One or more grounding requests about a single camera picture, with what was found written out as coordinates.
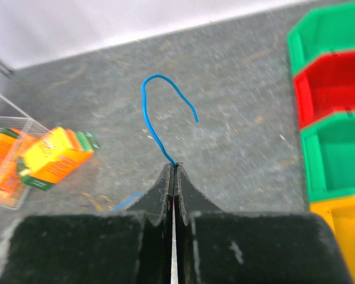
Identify top green storage bin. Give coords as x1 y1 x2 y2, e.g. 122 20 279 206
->
287 2 355 76

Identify yellow storage bin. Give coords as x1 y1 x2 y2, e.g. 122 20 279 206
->
309 196 355 283

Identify white wire shelf rack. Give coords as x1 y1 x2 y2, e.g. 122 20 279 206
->
0 61 47 210

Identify red storage bin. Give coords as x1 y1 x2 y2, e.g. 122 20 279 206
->
293 50 355 129

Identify lower green storage bin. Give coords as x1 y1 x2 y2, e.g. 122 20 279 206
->
300 112 355 203

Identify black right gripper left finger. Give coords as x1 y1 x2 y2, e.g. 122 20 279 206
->
127 164 173 283

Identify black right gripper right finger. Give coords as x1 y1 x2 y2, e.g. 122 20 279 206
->
173 164 225 283

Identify green storage bin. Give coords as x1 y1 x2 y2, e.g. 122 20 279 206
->
300 112 355 203
287 2 355 76

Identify yellow cable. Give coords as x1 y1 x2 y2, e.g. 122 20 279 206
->
79 192 115 212

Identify orange yellow crayon box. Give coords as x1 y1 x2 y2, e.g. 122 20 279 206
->
15 127 99 191

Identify orange boxes on shelf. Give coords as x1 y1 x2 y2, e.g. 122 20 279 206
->
0 126 36 201

